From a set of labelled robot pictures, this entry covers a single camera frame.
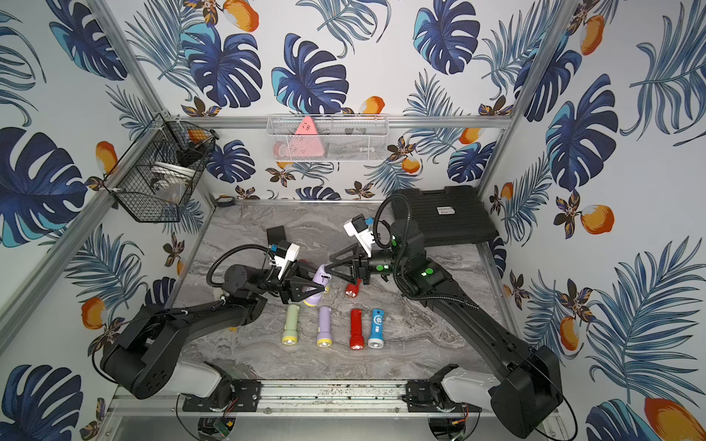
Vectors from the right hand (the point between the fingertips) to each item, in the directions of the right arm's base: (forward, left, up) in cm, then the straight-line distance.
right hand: (330, 262), depth 65 cm
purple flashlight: (-4, +1, 0) cm, 4 cm away
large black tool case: (+39, -44, -25) cm, 64 cm away
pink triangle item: (+43, +11, +6) cm, 44 cm away
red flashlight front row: (-8, -6, -30) cm, 31 cm away
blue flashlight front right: (-5, -12, -29) cm, 32 cm away
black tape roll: (+51, +52, -29) cm, 78 cm away
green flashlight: (-7, +14, -29) cm, 33 cm away
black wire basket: (+26, +49, +7) cm, 56 cm away
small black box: (+33, +26, -29) cm, 51 cm away
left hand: (-4, +2, -3) cm, 5 cm away
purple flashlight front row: (-8, +3, -28) cm, 30 cm away
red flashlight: (+8, -4, -29) cm, 30 cm away
